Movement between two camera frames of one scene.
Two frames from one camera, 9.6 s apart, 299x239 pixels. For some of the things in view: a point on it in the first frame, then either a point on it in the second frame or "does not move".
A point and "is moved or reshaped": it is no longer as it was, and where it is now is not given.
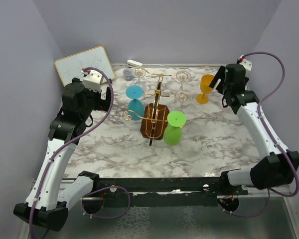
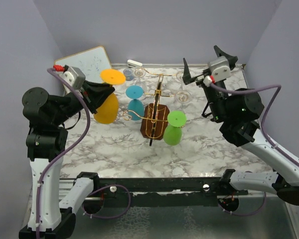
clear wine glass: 183,97 does not move
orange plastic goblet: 205,82 is moved or reshaped
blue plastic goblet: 135,107 does not move
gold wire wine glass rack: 154,115 does not move
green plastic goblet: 172,134 does not move
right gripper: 220,74 -> 187,76
